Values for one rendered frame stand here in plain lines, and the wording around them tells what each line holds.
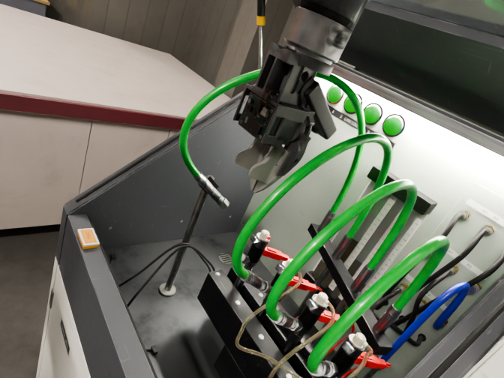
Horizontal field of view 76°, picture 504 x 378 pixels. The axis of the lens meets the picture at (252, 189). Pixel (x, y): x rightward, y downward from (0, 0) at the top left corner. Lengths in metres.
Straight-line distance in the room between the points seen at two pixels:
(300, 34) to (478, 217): 0.49
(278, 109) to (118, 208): 0.54
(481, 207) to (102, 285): 0.71
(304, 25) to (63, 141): 1.55
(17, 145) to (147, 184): 1.07
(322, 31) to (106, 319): 0.54
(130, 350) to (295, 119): 0.43
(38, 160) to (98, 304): 1.30
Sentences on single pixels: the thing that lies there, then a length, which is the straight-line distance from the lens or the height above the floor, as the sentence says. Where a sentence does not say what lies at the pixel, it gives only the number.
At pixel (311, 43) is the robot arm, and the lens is 0.41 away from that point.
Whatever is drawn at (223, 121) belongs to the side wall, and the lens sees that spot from 0.83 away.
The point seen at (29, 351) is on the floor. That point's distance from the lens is 1.73.
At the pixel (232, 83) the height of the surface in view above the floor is 1.35.
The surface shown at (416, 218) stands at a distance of 0.76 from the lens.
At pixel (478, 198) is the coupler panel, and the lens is 0.73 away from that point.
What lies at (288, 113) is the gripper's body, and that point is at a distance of 0.41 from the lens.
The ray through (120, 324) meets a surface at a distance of 0.62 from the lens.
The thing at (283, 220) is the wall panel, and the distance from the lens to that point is 0.97.
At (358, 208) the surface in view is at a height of 1.31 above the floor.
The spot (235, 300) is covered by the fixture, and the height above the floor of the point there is 0.98.
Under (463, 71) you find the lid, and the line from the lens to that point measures 0.69.
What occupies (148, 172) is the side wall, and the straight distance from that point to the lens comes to 0.80.
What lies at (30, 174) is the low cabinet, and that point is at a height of 0.44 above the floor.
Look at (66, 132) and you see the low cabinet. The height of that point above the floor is 0.68.
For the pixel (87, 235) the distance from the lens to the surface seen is 0.74.
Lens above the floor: 1.45
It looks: 25 degrees down
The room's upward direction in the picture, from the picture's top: 25 degrees clockwise
